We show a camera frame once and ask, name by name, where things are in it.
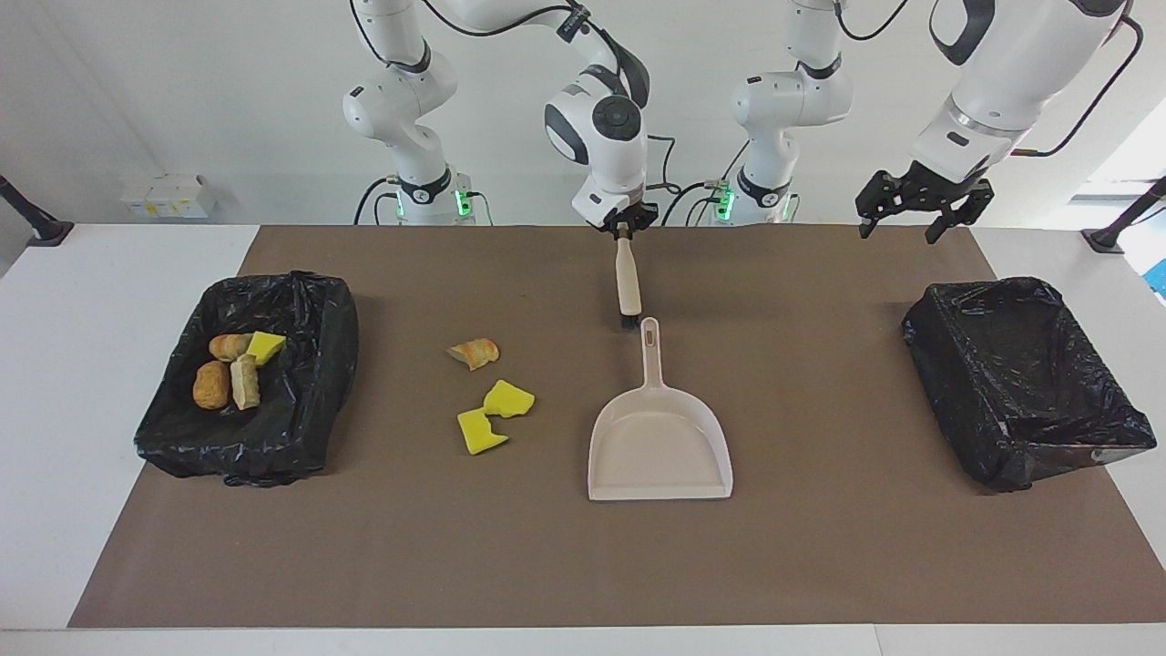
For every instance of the beige hand brush black bristles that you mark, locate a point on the beige hand brush black bristles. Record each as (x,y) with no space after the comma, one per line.
(629,282)

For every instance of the round brown bread bun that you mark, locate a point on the round brown bread bun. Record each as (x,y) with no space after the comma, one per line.
(211,385)

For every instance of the torn striped bread piece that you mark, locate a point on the torn striped bread piece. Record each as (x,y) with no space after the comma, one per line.
(474,353)

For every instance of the blue panel edge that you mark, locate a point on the blue panel edge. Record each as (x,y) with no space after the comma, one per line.
(1160,278)

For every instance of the black pole with base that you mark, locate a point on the black pole with base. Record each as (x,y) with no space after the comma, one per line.
(1125,219)
(36,219)

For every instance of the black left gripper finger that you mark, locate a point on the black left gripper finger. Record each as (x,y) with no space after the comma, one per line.
(865,226)
(941,228)

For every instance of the small yellow sponge piece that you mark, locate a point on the small yellow sponge piece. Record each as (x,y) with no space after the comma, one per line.
(267,347)

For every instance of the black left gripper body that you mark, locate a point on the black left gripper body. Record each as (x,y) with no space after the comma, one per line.
(925,191)

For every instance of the yellow sponge piece jagged edge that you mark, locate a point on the yellow sponge piece jagged edge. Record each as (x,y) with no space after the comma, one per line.
(480,431)

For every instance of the bin lined black plastic bag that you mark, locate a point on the bin lined black plastic bag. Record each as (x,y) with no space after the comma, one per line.
(301,401)
(1020,383)

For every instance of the yellow sponge piece green-backed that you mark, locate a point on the yellow sponge piece green-backed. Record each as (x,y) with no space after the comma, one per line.
(507,399)

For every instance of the striped bread piece pale end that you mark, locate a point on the striped bread piece pale end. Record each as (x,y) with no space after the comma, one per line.
(228,347)

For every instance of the brown paper table mat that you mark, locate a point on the brown paper table mat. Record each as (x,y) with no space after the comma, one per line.
(592,565)

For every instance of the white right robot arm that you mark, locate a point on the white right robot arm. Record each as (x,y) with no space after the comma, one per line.
(610,155)

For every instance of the small white box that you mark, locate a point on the small white box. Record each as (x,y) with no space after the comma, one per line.
(164,196)
(196,196)
(135,202)

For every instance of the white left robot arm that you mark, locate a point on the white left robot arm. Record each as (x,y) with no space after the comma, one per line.
(1011,64)

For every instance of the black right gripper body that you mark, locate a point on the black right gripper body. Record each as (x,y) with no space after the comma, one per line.
(642,216)

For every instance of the beige plastic dustpan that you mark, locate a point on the beige plastic dustpan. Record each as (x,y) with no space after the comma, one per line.
(656,446)

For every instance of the long striped bread piece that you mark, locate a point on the long striped bread piece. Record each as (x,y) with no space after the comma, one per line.
(244,384)

